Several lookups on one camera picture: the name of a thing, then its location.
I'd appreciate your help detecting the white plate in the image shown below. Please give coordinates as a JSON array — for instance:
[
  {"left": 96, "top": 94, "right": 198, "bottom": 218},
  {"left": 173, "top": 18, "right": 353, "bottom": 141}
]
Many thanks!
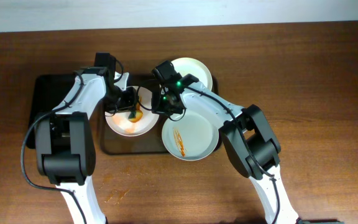
[
  {"left": 104, "top": 87, "right": 159, "bottom": 137},
  {"left": 172, "top": 57, "right": 213, "bottom": 90},
  {"left": 162, "top": 110, "right": 219, "bottom": 161}
]

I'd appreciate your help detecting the yellow green sponge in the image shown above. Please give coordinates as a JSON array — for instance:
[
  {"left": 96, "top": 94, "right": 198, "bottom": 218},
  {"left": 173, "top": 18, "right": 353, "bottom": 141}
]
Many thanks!
[{"left": 127, "top": 96, "right": 143, "bottom": 123}]

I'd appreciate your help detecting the white plate top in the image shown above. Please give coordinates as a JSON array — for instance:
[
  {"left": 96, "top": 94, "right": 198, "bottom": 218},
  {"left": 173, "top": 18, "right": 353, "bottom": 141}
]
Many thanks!
[{"left": 172, "top": 57, "right": 213, "bottom": 90}]

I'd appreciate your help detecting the white plate bottom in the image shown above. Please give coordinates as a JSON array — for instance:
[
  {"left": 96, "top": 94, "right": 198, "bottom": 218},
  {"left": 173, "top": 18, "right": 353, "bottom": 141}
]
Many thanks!
[{"left": 162, "top": 110, "right": 219, "bottom": 161}]

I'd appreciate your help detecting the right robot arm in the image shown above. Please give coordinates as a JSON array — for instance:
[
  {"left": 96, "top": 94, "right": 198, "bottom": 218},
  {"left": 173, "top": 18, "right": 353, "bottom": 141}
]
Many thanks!
[{"left": 152, "top": 60, "right": 300, "bottom": 224}]

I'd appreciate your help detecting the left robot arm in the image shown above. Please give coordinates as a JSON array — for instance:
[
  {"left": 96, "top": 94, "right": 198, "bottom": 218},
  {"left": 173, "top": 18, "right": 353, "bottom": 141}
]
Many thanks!
[{"left": 30, "top": 53, "right": 136, "bottom": 223}]

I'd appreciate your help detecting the brown plastic serving tray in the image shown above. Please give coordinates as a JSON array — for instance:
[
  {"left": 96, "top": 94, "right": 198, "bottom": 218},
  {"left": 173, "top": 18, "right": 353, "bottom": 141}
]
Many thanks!
[{"left": 99, "top": 73, "right": 223, "bottom": 156}]

